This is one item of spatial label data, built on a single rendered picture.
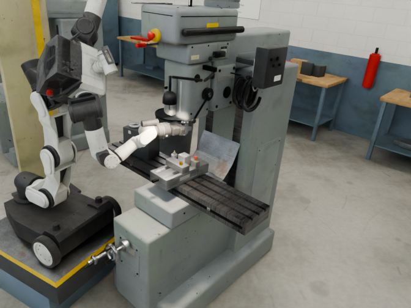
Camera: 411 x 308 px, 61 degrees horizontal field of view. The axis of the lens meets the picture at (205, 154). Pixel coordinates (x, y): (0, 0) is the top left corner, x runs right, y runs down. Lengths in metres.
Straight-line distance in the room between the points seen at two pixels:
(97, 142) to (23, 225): 0.91
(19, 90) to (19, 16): 0.59
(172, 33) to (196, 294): 1.60
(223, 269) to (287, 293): 0.53
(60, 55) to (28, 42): 1.56
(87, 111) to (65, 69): 0.21
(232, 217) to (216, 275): 0.77
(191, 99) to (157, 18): 0.44
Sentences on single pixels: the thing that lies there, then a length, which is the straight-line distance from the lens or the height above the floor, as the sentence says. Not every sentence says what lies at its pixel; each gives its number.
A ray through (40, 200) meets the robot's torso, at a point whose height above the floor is 0.68.
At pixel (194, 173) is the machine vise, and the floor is 0.95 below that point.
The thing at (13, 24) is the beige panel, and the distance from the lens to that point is 3.27.
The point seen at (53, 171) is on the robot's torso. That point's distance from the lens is 2.23.
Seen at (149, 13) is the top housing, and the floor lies 1.85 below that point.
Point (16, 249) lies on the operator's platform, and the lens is 2.58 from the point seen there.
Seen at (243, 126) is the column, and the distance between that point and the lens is 2.22.
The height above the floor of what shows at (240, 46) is 1.69.
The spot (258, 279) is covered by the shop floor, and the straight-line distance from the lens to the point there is 2.84.
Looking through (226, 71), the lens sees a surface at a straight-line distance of 2.01.
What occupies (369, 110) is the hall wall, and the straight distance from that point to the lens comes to 5.93.
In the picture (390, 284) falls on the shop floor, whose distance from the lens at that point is 3.22.
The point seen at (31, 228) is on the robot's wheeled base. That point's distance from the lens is 2.43.
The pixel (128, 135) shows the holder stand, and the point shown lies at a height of 1.05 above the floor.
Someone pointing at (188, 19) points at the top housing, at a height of 1.84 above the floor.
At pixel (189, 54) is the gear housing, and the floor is 1.68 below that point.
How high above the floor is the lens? 1.98
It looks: 26 degrees down
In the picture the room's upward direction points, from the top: 4 degrees clockwise
